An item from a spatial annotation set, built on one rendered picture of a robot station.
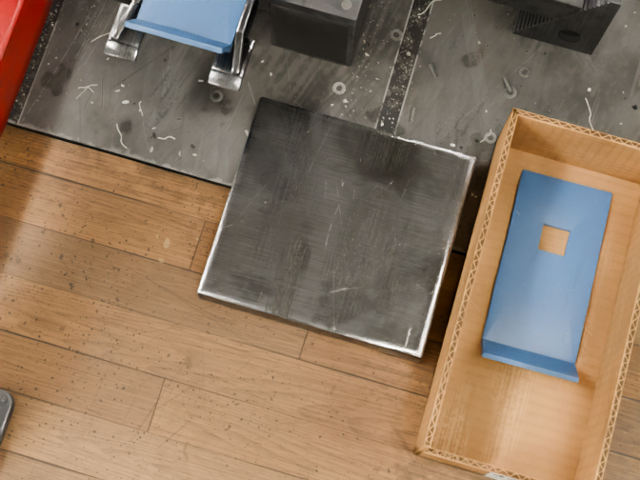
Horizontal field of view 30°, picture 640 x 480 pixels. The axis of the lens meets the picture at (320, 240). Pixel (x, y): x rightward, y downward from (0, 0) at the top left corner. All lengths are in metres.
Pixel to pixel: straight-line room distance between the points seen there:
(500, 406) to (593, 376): 0.07
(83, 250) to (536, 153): 0.35
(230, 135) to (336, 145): 0.08
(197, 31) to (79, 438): 0.30
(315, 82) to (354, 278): 0.17
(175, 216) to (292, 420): 0.18
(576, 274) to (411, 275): 0.12
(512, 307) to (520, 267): 0.03
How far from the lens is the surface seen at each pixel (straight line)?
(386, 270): 0.88
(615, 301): 0.91
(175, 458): 0.88
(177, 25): 0.86
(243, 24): 0.86
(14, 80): 0.94
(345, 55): 0.93
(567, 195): 0.92
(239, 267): 0.87
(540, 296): 0.90
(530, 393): 0.89
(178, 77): 0.95
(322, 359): 0.88
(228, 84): 0.85
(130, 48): 0.87
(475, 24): 0.97
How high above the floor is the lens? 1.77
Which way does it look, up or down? 75 degrees down
